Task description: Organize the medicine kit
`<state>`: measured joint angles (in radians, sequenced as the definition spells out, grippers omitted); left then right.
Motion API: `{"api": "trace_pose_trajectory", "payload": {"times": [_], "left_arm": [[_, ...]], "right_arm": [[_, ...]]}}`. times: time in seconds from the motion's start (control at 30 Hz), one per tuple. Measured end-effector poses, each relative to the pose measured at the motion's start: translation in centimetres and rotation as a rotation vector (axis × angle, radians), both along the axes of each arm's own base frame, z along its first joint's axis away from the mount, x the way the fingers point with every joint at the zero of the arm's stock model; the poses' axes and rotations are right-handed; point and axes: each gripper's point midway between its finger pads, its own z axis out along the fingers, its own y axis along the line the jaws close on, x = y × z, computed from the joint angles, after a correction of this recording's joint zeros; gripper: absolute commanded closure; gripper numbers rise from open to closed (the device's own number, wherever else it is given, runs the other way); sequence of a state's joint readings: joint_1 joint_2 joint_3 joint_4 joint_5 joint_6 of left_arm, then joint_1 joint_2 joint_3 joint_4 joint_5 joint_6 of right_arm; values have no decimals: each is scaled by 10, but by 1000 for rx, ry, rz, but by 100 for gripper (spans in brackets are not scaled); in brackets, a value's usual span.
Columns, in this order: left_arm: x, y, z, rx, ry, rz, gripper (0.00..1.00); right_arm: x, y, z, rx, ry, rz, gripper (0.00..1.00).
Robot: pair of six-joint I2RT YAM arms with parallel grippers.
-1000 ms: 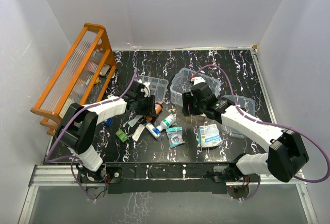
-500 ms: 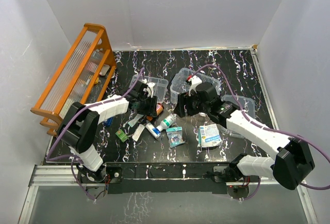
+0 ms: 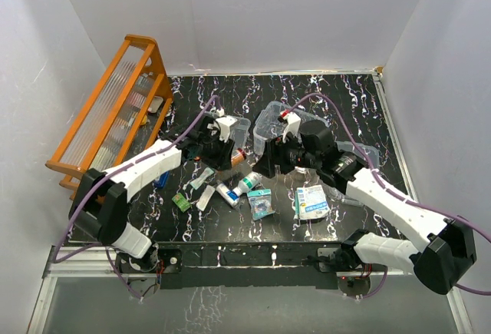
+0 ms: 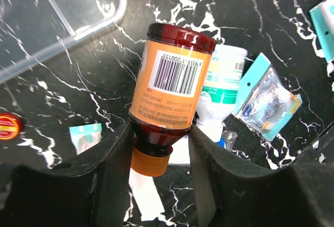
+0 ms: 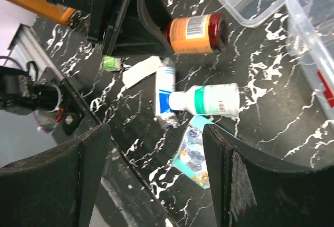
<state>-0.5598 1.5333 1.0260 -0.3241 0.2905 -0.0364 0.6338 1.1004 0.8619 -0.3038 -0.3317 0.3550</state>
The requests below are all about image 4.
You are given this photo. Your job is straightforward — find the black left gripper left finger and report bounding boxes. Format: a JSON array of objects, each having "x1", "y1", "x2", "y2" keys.
[{"x1": 1, "y1": 124, "x2": 134, "y2": 226}]

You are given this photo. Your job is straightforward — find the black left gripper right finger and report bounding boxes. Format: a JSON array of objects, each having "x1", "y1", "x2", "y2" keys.
[{"x1": 188, "y1": 126, "x2": 333, "y2": 226}]

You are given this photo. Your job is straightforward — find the brown bottle orange cap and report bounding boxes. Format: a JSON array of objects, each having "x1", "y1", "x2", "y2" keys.
[{"x1": 128, "y1": 23, "x2": 216, "y2": 177}]

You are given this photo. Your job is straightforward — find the white bottle green label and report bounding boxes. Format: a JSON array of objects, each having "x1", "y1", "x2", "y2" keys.
[{"x1": 196, "y1": 44, "x2": 248, "y2": 142}]

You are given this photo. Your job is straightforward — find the white blue ointment tube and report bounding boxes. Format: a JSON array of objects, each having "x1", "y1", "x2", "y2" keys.
[{"x1": 218, "y1": 130, "x2": 238, "y2": 151}]

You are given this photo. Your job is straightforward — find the white teal sachet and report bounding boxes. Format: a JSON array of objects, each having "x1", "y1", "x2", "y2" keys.
[{"x1": 69, "y1": 123, "x2": 102, "y2": 155}]

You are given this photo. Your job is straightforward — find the small red round tin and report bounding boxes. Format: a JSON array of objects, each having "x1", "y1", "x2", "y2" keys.
[{"x1": 0, "y1": 113, "x2": 23, "y2": 140}]

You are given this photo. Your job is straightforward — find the clear plastic divider tray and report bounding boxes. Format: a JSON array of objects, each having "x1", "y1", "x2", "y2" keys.
[{"x1": 1, "y1": 0, "x2": 127, "y2": 82}]

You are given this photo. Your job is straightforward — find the white blue packet bag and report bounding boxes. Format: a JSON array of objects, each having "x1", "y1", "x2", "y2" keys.
[{"x1": 309, "y1": 0, "x2": 333, "y2": 78}]

